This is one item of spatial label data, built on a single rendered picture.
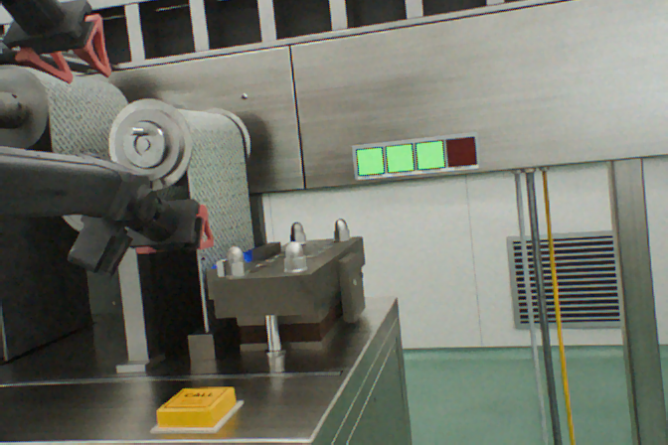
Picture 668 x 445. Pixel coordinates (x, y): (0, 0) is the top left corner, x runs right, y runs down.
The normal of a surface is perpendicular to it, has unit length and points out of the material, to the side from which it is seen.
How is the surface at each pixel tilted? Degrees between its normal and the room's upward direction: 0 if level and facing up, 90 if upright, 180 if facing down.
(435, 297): 90
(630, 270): 90
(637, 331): 90
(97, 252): 77
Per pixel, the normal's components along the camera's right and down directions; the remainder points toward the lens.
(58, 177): 0.94, 0.35
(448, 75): -0.24, 0.07
